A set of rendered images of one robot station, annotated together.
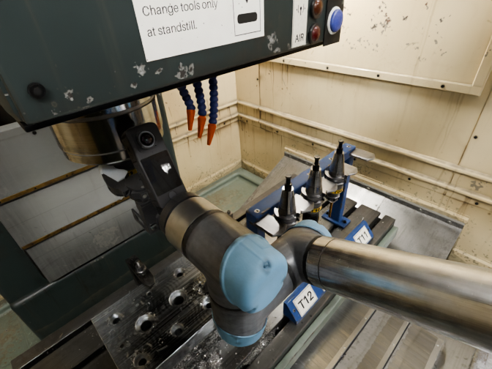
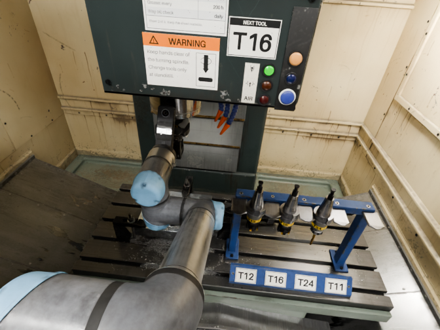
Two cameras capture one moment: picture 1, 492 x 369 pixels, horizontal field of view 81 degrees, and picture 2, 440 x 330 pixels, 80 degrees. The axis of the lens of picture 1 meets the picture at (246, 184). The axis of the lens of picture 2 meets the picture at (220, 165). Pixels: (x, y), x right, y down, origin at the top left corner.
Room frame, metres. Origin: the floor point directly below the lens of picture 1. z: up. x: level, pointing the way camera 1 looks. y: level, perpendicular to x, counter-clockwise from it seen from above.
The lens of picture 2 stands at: (0.00, -0.44, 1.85)
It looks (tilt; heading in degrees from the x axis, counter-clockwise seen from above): 37 degrees down; 45
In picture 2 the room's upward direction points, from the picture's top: 4 degrees clockwise
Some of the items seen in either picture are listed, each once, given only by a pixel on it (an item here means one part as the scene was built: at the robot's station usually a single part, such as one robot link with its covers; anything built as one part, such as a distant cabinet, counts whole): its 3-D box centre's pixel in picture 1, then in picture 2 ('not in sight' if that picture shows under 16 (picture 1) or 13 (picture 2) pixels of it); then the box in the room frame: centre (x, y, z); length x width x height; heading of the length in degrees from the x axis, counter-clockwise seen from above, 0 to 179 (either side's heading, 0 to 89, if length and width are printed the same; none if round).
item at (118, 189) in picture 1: (125, 183); not in sight; (0.37, 0.18, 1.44); 0.09 x 0.05 x 0.02; 56
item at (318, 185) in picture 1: (314, 179); (292, 201); (0.60, -0.18, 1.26); 0.04 x 0.04 x 0.07
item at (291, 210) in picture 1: (287, 199); (257, 198); (0.53, -0.10, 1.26); 0.04 x 0.04 x 0.07
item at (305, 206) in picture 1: (300, 203); (272, 210); (0.56, -0.14, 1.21); 0.07 x 0.05 x 0.01; 42
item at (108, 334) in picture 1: (164, 315); (176, 213); (0.43, 0.24, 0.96); 0.29 x 0.23 x 0.05; 132
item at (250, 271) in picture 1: (235, 260); (152, 181); (0.23, 0.02, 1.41); 0.11 x 0.08 x 0.09; 42
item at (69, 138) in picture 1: (104, 107); (175, 90); (0.44, 0.21, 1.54); 0.16 x 0.16 x 0.12
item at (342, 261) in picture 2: (340, 189); (350, 238); (0.82, -0.34, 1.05); 0.10 x 0.05 x 0.30; 42
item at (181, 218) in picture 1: (197, 225); (161, 161); (0.29, 0.07, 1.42); 0.08 x 0.05 x 0.08; 132
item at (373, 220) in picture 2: (363, 154); (373, 220); (0.78, -0.38, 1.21); 0.07 x 0.05 x 0.01; 42
